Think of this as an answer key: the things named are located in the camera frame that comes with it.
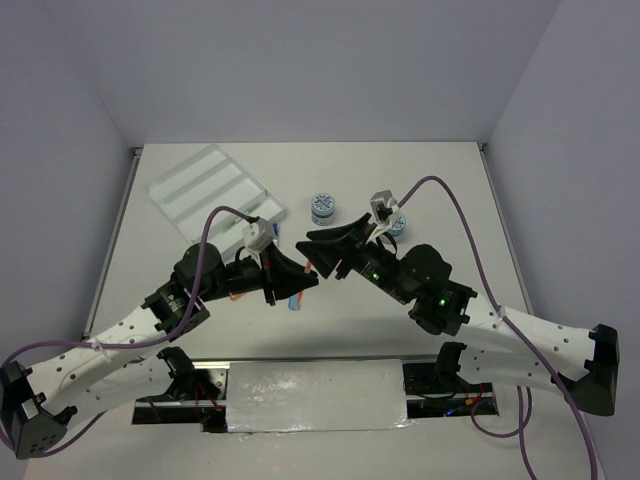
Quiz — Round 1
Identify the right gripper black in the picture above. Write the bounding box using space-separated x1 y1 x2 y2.
294 211 413 304

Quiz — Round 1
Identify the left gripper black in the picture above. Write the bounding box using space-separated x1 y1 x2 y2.
199 240 319 305

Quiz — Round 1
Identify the orange thin pen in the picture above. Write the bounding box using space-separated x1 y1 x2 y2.
288 261 313 311

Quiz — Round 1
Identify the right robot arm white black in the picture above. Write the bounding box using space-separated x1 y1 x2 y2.
296 215 620 417

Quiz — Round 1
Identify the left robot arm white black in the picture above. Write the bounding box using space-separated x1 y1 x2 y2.
1 243 318 460

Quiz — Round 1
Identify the blue translucent cap case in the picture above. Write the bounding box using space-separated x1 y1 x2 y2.
288 294 302 311

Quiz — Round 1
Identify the blue white round jar left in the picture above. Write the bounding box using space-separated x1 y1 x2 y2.
310 193 335 226

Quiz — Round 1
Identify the blue white round jar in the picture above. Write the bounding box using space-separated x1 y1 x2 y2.
388 214 407 238
310 193 335 226

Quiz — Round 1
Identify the blue white round jar right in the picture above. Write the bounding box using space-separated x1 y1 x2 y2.
388 214 407 238

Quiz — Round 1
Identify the silver foil covered panel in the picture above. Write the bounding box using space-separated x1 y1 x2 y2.
226 359 410 433

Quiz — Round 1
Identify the white compartment tray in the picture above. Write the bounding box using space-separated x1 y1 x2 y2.
146 144 286 244

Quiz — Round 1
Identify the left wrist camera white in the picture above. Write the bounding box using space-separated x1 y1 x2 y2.
242 217 276 263

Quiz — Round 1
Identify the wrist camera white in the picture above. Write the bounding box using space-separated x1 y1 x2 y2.
242 217 276 263
369 190 400 240

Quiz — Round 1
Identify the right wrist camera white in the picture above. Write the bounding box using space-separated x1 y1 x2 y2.
369 190 400 240

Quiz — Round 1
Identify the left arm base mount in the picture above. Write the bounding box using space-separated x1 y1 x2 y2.
131 360 230 434

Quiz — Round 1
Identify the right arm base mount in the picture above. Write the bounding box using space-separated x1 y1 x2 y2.
402 362 498 420

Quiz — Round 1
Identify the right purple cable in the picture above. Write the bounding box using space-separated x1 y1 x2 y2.
397 175 599 480

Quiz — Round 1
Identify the purple cable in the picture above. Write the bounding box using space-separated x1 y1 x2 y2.
0 206 256 459
397 175 599 480

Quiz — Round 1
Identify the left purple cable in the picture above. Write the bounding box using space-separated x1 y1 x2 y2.
0 206 256 459

